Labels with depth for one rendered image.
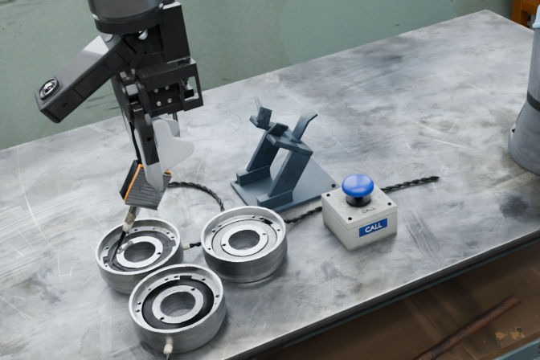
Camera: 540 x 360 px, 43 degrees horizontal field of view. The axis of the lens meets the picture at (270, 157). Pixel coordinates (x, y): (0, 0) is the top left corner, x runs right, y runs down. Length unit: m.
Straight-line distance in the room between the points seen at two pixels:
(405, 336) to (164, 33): 0.62
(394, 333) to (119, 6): 0.67
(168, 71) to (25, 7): 1.64
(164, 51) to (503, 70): 0.72
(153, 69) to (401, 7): 2.20
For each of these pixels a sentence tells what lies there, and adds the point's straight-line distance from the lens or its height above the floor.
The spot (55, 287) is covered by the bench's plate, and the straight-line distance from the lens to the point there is 0.91.
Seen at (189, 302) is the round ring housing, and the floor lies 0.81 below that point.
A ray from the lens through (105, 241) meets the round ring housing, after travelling 0.89.
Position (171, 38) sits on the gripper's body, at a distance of 0.73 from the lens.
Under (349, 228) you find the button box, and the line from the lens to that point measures 0.84.
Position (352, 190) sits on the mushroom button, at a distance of 0.85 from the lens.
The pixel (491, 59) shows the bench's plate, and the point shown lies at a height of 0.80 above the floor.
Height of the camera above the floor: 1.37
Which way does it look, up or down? 33 degrees down
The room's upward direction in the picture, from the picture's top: 7 degrees counter-clockwise
